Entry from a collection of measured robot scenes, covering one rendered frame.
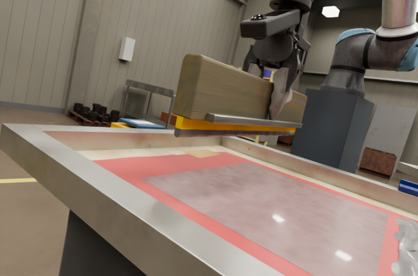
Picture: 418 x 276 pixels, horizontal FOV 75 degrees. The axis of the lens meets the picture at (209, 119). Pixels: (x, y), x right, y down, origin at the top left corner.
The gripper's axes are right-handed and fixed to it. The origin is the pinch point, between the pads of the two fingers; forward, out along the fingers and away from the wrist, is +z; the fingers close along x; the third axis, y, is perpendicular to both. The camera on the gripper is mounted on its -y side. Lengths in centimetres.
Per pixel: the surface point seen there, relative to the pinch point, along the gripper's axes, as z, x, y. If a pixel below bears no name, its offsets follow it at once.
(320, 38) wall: -335, 360, 1161
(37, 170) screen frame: 12.5, 12.1, -29.5
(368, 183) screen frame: 10.8, -17.4, 25.1
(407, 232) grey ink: 12.9, -24.8, 7.0
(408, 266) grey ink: 12.8, -24.8, -6.5
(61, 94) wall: 70, 578, 240
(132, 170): 13.5, 11.2, -16.0
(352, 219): 13.6, -17.7, 4.9
